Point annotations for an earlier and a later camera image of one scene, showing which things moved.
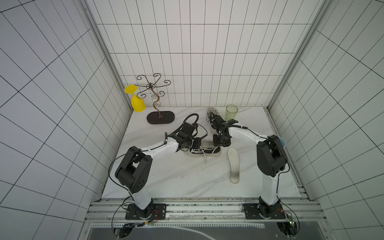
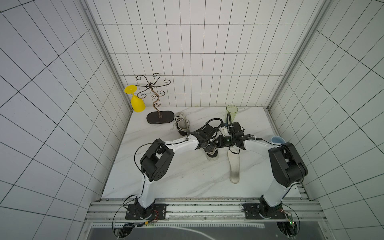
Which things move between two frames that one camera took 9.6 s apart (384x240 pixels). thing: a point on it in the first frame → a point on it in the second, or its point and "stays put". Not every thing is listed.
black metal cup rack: (157, 117) stays put
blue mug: (283, 142) stays put
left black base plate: (156, 211) stays put
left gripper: (197, 143) → (211, 145)
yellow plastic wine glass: (137, 103) stays put
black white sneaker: (207, 149) → (182, 123)
